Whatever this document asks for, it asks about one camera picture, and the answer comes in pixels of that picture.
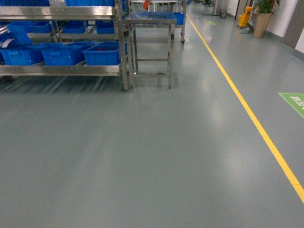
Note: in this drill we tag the blue bin with red parts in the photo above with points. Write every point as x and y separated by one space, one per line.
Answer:
103 54

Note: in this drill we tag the stainless steel side table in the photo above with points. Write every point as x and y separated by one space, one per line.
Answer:
149 20

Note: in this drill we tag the blue plastic bin middle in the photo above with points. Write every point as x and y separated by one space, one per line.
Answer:
61 55

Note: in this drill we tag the stainless steel flow rack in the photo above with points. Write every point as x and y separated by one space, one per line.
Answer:
79 68

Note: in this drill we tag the grey trash can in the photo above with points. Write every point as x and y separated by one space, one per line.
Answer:
223 13

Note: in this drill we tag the yellow mop bucket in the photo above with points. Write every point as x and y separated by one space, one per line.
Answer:
244 18

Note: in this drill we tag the green floor sign sticker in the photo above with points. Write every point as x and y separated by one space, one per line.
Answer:
296 101

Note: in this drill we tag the potted plant beige planter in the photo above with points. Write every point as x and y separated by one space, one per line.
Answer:
264 9

